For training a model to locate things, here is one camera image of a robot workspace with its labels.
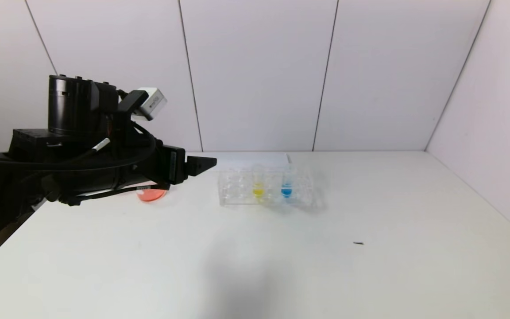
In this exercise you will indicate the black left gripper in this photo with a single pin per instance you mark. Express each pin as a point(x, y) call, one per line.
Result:
point(78, 110)

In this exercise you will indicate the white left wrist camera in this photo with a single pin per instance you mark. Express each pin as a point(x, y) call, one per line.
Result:
point(153, 104)

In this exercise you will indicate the test tube with yellow pigment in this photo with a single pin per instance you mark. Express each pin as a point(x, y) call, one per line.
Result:
point(258, 191)

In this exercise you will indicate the white paper sheet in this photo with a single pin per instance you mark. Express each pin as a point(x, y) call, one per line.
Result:
point(246, 159)

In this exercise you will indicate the clear acrylic test tube rack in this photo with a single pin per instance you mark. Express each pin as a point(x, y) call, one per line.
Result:
point(270, 200)

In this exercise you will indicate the clear glass beaker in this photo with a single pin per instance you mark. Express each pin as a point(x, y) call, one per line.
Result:
point(153, 195)

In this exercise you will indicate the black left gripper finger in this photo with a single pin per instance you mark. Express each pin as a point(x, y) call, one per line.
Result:
point(199, 165)

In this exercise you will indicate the test tube with blue pigment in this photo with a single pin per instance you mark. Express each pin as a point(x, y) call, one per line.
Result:
point(286, 190)

